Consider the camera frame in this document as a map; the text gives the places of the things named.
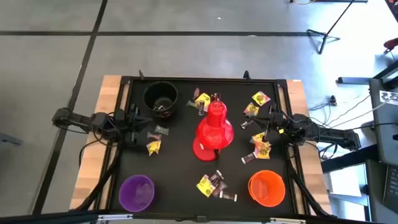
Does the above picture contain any grey floor object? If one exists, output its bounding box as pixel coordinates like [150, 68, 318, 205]
[0, 132, 24, 147]

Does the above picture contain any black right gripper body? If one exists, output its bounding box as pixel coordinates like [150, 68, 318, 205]
[264, 102, 289, 142]

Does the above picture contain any purple plastic bucket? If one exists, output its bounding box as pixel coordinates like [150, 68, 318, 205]
[118, 174, 156, 213]

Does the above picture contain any black floor beam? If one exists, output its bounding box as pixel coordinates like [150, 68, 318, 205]
[322, 144, 379, 174]

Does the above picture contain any white printed label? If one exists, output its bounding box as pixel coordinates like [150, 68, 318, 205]
[378, 90, 398, 106]

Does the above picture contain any grey desk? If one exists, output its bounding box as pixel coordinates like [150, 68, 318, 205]
[368, 60, 398, 166]

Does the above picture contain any black table mat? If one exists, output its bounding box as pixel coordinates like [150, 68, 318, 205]
[123, 80, 284, 216]

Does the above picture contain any black aluminium table frame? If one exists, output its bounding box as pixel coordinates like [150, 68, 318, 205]
[0, 70, 398, 224]

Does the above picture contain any white floor cable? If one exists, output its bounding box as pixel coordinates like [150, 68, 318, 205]
[337, 101, 389, 126]

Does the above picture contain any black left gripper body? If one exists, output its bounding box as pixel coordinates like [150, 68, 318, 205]
[116, 103, 140, 146]

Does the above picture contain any black desk foot bar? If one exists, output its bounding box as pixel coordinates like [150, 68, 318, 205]
[336, 76, 376, 85]

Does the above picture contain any black keyboard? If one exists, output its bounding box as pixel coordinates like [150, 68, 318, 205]
[382, 164, 398, 215]

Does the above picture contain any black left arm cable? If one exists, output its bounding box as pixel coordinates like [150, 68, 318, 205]
[78, 136, 108, 170]

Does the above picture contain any orange plastic bucket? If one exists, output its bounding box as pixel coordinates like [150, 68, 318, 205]
[248, 169, 286, 208]

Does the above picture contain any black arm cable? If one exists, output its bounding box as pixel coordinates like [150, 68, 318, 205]
[78, 136, 108, 170]
[317, 140, 339, 162]

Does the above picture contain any orange candy packet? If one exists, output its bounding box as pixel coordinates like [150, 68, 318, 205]
[254, 140, 272, 151]

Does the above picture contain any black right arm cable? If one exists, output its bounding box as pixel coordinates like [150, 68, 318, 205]
[317, 140, 339, 162]

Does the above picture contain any black plastic bucket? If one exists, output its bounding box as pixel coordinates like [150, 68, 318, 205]
[142, 80, 179, 118]

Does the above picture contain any person's red shoe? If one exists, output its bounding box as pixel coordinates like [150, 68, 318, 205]
[383, 37, 398, 52]

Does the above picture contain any grey side cabinet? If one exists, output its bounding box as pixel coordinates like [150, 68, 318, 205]
[365, 160, 398, 224]

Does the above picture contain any black floor cable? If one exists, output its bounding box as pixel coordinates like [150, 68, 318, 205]
[340, 121, 398, 131]

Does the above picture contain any black tripod stand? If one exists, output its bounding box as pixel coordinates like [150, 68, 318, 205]
[306, 0, 355, 55]

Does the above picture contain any red desk lamp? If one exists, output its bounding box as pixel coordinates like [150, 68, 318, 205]
[192, 100, 235, 162]

